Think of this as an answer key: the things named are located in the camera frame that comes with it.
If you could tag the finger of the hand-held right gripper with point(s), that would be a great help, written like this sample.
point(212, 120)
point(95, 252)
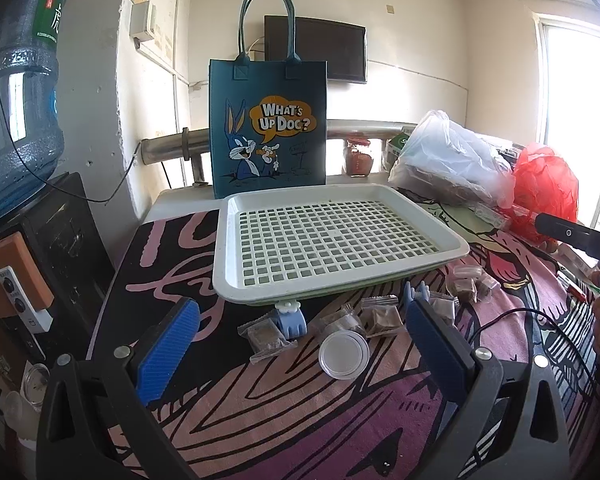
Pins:
point(570, 234)

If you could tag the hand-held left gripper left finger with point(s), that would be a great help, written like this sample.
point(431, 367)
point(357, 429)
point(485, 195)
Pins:
point(167, 350)

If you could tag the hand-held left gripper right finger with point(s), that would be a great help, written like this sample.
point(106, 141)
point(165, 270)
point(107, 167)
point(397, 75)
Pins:
point(435, 350)

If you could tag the blue flower hair clip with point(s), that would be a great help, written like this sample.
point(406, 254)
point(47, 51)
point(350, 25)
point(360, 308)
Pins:
point(414, 291)
point(291, 321)

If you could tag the white grid plastic tray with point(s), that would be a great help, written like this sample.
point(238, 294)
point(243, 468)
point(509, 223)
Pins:
point(230, 240)

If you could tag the red plastic bag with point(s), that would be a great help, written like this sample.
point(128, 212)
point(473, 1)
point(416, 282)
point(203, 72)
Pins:
point(545, 185)

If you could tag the clear plastic packaging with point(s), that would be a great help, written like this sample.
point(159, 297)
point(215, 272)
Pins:
point(500, 215)

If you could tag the window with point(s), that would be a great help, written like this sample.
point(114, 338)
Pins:
point(575, 110)

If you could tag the clear glass cup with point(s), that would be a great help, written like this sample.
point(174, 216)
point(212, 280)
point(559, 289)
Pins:
point(35, 380)

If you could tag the pink and black printed tablecloth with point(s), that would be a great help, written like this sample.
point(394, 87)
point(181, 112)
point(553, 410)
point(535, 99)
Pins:
point(290, 425)

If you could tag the clear plastic bag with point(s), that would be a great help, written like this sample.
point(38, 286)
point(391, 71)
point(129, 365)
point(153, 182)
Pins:
point(445, 160)

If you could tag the black water dispenser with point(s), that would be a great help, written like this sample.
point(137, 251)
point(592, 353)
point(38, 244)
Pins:
point(65, 240)

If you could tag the green and white carton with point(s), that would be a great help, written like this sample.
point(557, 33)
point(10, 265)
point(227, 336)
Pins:
point(396, 150)

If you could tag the metal heating pipe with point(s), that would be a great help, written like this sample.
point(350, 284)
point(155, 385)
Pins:
point(170, 147)

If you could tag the glass jar with red lid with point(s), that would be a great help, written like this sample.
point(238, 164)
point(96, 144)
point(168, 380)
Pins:
point(359, 157)

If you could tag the blue cartoon rabbit tote bag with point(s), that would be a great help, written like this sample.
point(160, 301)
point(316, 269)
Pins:
point(267, 160)

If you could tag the large blue water bottle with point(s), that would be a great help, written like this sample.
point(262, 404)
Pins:
point(15, 100)

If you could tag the black wall television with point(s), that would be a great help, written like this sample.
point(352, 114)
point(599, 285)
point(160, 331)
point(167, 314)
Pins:
point(315, 47)

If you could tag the grey wall junction box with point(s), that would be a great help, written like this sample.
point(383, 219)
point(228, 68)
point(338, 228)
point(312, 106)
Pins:
point(142, 20)

